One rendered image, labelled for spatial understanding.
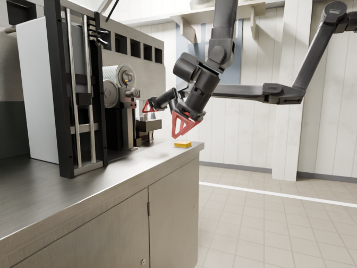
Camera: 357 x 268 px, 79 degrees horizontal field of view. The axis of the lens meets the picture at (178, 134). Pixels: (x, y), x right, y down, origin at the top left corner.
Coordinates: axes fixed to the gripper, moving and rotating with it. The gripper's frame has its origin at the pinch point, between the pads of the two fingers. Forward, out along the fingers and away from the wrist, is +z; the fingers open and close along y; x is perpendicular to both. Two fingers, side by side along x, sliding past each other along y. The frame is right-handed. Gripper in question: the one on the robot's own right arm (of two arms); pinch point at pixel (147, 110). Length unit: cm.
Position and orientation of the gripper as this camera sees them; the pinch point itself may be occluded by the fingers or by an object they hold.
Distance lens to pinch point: 113.0
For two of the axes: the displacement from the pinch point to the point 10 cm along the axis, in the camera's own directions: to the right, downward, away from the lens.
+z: -7.7, 3.9, 5.1
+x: -4.1, -9.1, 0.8
